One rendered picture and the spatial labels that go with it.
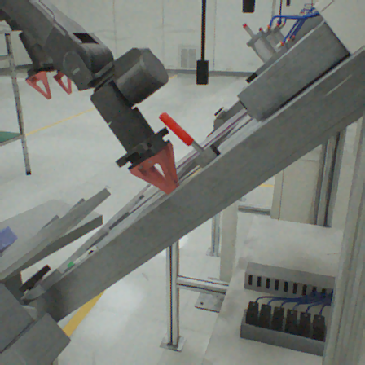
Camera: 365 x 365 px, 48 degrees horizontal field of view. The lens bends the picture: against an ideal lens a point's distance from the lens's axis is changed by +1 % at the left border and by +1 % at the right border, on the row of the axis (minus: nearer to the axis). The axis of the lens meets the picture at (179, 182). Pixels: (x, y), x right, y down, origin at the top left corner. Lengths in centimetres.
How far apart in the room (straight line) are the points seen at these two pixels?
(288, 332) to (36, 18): 71
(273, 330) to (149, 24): 944
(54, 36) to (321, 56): 40
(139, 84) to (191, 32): 911
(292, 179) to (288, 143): 157
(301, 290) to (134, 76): 61
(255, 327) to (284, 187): 132
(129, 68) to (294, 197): 159
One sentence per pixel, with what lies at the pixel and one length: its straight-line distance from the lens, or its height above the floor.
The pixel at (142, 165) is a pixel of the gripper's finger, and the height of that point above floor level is 99.
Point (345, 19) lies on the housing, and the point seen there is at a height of 121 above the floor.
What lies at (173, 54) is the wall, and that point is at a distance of 987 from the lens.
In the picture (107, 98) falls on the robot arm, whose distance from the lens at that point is 66.
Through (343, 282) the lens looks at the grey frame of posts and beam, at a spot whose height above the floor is 91.
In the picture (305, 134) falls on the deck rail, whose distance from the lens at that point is 52.
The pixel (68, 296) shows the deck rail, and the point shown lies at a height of 76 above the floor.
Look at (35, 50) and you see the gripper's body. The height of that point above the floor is 112.
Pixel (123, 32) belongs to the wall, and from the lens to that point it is 1032.
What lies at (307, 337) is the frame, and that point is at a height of 66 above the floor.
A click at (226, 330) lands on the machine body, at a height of 62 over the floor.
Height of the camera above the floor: 121
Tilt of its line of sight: 22 degrees down
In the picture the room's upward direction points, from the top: straight up
